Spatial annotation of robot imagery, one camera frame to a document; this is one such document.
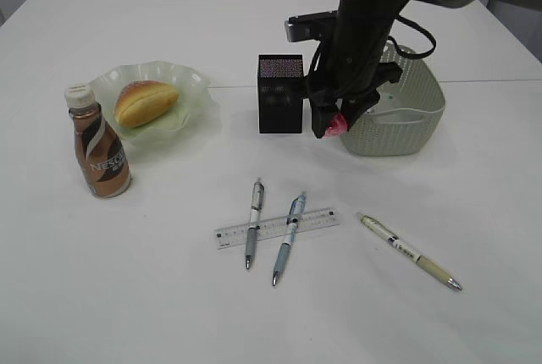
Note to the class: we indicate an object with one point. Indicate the blue grey pen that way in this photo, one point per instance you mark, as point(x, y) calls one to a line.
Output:
point(297, 208)

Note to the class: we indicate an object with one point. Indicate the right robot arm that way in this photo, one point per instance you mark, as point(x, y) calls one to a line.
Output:
point(393, 77)

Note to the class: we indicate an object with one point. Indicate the brown coffee drink bottle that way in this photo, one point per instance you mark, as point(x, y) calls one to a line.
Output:
point(98, 149)

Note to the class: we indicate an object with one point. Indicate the clear plastic ruler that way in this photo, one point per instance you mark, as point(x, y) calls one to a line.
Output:
point(275, 227)

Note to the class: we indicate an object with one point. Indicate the grey grip pen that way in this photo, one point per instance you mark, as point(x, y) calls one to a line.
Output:
point(253, 226)

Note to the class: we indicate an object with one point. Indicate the pale green plastic basket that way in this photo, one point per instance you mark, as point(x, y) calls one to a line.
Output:
point(405, 117)

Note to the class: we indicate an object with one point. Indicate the yellow bread loaf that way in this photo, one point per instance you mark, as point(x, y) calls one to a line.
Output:
point(141, 102)

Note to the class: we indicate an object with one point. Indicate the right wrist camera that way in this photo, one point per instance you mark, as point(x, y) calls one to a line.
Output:
point(317, 26)

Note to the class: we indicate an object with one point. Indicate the pale green glass plate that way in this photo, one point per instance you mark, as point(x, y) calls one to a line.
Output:
point(191, 85)

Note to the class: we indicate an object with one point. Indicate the black covered right gripper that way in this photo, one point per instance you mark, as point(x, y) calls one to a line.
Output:
point(346, 66)

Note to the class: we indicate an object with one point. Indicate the black mesh pen holder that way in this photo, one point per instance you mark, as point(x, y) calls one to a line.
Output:
point(280, 90)

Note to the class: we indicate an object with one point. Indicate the pink pencil sharpener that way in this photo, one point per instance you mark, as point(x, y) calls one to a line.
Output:
point(337, 126)

